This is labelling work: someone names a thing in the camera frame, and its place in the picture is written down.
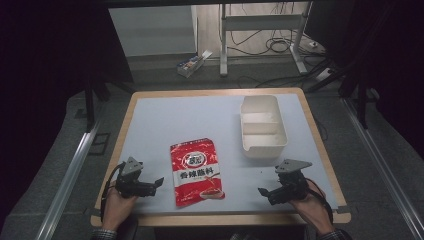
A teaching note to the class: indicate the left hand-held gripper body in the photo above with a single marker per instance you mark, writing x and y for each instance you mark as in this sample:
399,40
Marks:
133,188

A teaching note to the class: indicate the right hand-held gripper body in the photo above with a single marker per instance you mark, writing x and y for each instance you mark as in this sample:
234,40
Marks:
290,186

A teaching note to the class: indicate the red seasoning packet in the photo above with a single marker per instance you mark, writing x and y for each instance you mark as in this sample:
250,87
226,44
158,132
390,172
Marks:
196,173

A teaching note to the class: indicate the white plastic divided bin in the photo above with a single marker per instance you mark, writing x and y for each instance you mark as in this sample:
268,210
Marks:
263,128

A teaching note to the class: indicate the person's left hand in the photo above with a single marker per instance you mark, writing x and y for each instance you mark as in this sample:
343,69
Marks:
115,210

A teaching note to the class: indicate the wooden table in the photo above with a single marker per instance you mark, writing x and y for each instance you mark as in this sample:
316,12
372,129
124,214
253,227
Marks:
220,220

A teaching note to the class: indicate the pale blue table mat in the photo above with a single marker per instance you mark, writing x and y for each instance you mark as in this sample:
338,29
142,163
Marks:
186,116

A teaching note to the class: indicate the black tripod stand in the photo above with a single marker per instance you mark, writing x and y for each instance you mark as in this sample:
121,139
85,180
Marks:
91,96
361,96

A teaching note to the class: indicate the white power strip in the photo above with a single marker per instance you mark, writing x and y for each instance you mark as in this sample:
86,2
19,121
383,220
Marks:
322,75

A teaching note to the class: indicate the white board panel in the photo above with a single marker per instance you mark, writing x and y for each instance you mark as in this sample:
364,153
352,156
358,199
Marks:
153,30

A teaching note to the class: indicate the aluminium floor rail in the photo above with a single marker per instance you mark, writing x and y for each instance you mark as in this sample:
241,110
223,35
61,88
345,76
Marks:
383,166
66,186

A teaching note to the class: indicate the white metal stand frame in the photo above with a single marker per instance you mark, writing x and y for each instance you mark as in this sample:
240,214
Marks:
263,21

